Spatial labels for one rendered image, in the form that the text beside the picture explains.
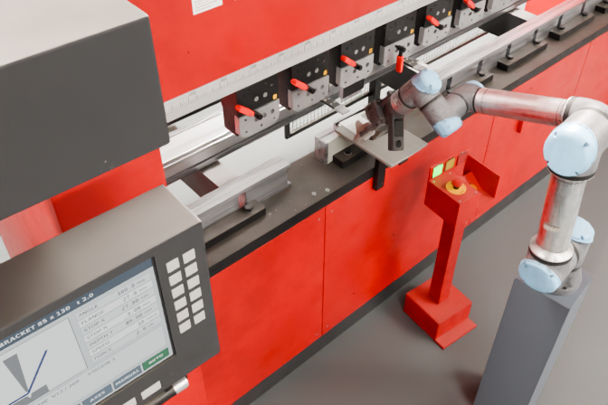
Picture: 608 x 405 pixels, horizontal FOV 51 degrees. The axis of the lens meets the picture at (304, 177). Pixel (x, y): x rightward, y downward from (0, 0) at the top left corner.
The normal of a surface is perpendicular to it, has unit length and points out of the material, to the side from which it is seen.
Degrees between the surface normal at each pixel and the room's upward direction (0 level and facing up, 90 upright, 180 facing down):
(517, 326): 90
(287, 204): 0
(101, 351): 90
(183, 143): 0
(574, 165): 83
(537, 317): 90
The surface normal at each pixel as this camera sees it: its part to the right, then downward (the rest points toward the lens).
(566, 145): -0.68, 0.39
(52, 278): 0.00, -0.76
